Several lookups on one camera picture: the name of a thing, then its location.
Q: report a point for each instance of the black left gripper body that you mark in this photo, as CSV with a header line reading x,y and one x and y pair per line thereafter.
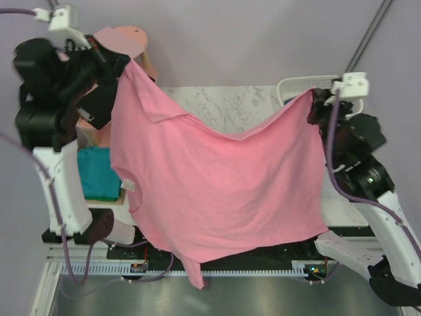
x,y
87,68

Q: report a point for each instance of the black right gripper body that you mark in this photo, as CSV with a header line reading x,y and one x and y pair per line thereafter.
x,y
321,113

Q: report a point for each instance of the pink t-shirt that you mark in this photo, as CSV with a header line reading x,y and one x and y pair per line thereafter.
x,y
204,195

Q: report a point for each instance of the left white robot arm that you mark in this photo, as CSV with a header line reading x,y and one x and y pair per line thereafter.
x,y
49,95

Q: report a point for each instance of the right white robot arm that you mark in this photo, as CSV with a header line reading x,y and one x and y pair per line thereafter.
x,y
358,176

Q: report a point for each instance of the black tablet on shelf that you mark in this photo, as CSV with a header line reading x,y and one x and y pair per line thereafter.
x,y
96,106

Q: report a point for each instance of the white perforated plastic basket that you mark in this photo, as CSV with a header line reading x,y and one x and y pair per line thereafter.
x,y
289,88

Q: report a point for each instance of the pink tiered shelf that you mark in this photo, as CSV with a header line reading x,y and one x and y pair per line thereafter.
x,y
129,40

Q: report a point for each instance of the teal folded t-shirt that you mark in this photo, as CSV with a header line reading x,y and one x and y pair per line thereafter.
x,y
97,177

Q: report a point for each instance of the green folded t-shirt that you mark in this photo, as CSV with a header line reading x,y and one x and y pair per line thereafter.
x,y
102,199

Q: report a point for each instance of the wooden tray board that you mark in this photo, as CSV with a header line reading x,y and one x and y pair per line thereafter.
x,y
121,200

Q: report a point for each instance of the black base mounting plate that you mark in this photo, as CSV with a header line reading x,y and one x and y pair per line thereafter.
x,y
266,258

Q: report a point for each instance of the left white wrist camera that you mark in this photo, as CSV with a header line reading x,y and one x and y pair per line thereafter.
x,y
63,25

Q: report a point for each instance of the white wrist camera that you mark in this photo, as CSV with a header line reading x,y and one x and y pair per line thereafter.
x,y
63,25
353,86

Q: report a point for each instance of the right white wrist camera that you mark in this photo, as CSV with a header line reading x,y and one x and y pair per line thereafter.
x,y
353,86

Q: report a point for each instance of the white slotted cable duct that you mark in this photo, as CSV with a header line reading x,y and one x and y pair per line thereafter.
x,y
131,269

